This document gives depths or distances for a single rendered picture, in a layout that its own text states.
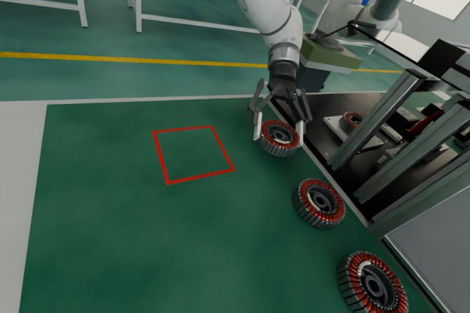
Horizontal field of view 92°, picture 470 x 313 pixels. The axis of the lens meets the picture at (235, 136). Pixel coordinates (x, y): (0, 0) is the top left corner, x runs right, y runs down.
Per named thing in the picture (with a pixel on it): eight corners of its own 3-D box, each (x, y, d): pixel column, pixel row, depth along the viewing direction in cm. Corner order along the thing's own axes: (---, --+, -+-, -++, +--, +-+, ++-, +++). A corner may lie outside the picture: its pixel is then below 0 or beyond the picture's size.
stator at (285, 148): (254, 124, 64) (258, 114, 61) (290, 132, 66) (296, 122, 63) (257, 154, 55) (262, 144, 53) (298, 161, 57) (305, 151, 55)
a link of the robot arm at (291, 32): (275, 67, 74) (254, 42, 64) (278, 29, 79) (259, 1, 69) (308, 58, 68) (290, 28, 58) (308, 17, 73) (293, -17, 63)
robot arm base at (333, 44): (298, 33, 134) (303, 23, 131) (324, 39, 144) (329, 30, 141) (317, 45, 122) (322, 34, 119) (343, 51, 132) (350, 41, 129)
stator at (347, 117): (331, 120, 76) (338, 112, 73) (352, 117, 81) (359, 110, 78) (355, 144, 69) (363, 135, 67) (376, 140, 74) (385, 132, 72)
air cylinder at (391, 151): (371, 161, 67) (385, 149, 63) (386, 158, 71) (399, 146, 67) (385, 175, 64) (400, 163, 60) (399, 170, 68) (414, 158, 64)
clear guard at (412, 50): (322, 38, 61) (334, 14, 57) (374, 45, 72) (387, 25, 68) (433, 115, 42) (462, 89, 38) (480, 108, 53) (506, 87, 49)
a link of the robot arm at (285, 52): (264, 59, 70) (262, 75, 69) (275, 39, 62) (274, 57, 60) (290, 66, 72) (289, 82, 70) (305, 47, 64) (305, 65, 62)
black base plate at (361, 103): (269, 100, 81) (271, 95, 79) (373, 96, 111) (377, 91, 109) (367, 221, 53) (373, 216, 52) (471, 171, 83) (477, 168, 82)
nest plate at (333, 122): (322, 119, 77) (324, 117, 76) (350, 117, 84) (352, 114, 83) (353, 152, 68) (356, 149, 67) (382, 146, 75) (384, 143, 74)
